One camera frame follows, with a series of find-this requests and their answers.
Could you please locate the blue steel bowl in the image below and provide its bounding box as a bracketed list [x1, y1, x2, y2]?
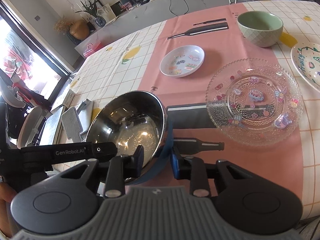
[86, 90, 173, 185]

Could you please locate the clear glass plate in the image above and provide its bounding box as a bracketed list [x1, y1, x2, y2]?
[206, 59, 303, 146]

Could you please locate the small white sticker dish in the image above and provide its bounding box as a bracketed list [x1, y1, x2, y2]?
[159, 45, 205, 78]

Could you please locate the green ceramic bowl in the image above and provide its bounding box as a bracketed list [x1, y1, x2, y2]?
[237, 11, 284, 48]

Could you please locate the white painted fruit plate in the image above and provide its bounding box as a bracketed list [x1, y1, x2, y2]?
[291, 42, 320, 92]

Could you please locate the person left hand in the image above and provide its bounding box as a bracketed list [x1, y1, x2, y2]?
[1, 182, 16, 238]

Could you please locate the grey phone stand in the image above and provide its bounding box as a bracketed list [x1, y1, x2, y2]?
[61, 99, 93, 142]

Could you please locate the white small box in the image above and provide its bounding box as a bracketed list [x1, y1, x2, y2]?
[51, 89, 75, 113]

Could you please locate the lemon checkered tablecloth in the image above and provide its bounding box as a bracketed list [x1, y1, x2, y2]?
[70, 1, 319, 218]

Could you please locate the pink storage box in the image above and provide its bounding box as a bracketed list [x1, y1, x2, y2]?
[83, 42, 104, 58]

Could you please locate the brown round vase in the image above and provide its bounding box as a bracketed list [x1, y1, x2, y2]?
[69, 20, 90, 40]

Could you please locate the blue vase with plant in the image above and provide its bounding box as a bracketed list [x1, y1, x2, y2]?
[76, 0, 106, 28]

